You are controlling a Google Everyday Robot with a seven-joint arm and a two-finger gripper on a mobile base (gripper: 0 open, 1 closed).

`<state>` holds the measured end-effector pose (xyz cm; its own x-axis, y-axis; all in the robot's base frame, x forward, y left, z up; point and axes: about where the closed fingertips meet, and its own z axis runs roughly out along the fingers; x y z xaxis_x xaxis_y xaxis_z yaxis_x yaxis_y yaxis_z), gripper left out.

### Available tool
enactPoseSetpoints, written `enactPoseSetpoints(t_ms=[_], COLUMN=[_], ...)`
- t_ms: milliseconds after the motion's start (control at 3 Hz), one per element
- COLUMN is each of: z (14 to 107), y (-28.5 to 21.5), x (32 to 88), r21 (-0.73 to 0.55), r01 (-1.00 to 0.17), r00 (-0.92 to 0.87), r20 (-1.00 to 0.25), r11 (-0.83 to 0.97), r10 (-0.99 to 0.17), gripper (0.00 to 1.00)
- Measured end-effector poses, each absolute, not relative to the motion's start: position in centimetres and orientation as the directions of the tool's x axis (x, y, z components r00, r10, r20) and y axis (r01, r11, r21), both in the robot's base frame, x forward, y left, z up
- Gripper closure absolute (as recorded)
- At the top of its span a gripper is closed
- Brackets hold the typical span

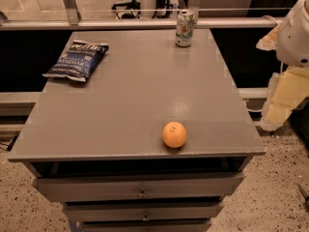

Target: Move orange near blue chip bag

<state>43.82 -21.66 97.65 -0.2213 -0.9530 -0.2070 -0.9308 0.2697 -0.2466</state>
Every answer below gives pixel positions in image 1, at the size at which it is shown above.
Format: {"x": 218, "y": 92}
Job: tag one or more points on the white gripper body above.
{"x": 294, "y": 38}

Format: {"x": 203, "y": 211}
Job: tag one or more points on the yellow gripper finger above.
{"x": 285, "y": 92}
{"x": 269, "y": 41}

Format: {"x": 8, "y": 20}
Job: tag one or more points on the orange fruit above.
{"x": 174, "y": 134}

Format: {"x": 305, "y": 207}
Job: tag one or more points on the blue chip bag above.
{"x": 79, "y": 61}

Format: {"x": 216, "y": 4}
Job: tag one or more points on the green white soda can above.
{"x": 184, "y": 28}

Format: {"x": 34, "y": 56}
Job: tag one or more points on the top grey drawer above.
{"x": 139, "y": 187}

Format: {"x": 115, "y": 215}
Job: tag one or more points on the grey drawer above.
{"x": 195, "y": 225}
{"x": 139, "y": 187}
{"x": 143, "y": 211}

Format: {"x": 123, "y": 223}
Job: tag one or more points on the middle grey drawer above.
{"x": 143, "y": 211}

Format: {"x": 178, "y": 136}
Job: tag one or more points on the bottom grey drawer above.
{"x": 195, "y": 225}

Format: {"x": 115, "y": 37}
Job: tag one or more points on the grey drawer cabinet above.
{"x": 111, "y": 125}

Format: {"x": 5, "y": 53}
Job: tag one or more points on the grey metal railing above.
{"x": 112, "y": 14}

